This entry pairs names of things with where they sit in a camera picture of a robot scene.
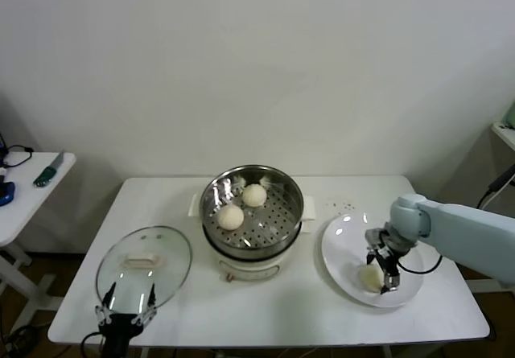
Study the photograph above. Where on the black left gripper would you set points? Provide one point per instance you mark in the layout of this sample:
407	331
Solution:
118	330

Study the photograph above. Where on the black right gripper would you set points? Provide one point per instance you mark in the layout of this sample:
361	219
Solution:
388	261

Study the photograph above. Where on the white steamed baozi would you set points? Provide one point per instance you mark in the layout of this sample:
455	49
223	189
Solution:
253	195
370	277
230	217

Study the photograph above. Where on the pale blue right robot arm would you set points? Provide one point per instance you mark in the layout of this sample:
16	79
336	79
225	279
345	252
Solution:
462	229

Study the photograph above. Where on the perforated steel steamer basket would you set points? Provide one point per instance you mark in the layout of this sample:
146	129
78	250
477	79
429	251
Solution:
281	213

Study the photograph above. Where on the white round plate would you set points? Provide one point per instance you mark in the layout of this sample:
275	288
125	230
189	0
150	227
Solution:
346	253

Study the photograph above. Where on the scattered brown crumbs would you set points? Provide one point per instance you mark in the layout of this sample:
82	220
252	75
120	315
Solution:
340	206

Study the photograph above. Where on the cream electric cooker pot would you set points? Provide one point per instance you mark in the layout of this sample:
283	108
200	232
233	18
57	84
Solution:
249	269

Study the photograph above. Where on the white side table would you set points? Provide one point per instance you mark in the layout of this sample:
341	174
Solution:
24	205

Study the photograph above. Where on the blue plastic gadget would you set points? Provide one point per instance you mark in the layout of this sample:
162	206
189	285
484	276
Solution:
6	193

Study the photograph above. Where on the white shelf board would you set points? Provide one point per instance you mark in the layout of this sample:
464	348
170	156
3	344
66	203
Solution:
505	134

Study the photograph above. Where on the mint green container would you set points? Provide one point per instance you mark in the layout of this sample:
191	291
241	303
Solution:
511	114

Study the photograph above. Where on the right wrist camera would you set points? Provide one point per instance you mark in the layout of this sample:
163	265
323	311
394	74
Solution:
374	237

